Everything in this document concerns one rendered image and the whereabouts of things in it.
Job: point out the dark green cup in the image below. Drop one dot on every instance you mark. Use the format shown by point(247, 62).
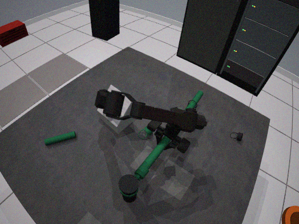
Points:
point(140, 173)

